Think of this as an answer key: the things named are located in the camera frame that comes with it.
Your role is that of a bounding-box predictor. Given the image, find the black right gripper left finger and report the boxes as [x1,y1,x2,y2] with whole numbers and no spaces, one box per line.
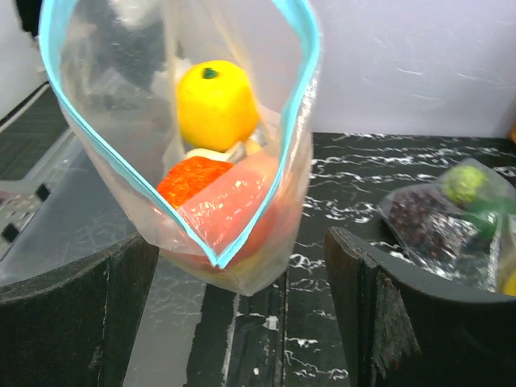
[1,233,159,386]

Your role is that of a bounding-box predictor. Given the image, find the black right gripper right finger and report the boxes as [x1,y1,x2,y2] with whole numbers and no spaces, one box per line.
[324,227,515,386]

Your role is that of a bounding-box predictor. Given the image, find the dark red grapes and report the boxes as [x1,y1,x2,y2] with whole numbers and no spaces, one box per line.
[387,184,451,261]

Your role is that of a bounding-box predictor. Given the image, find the clear zip top bag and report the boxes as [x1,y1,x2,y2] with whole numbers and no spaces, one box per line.
[378,159,515,296]

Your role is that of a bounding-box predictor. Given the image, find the clear zip bag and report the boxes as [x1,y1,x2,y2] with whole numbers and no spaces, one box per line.
[39,1,322,296]
[378,159,515,296]

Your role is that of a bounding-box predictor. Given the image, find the green avocado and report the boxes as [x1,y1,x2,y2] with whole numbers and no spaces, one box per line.
[464,197,515,240]

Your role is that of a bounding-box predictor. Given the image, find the green custard apple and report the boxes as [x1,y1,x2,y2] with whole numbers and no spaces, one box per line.
[441,165,488,205]

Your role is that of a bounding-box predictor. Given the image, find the orange carrot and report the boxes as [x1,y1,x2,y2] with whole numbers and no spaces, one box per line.
[156,156,234,209]

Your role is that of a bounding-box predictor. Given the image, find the orange peach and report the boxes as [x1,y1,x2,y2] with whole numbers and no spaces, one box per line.
[177,151,277,256]

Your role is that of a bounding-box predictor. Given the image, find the white mushroom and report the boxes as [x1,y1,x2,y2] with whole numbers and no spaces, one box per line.
[185,134,268,163]

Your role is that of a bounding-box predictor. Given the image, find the yellow lemon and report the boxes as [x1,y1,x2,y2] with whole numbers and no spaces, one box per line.
[176,60,260,152]

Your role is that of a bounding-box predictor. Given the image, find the black metal base rail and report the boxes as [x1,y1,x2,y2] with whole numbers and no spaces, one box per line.
[1,82,75,256]

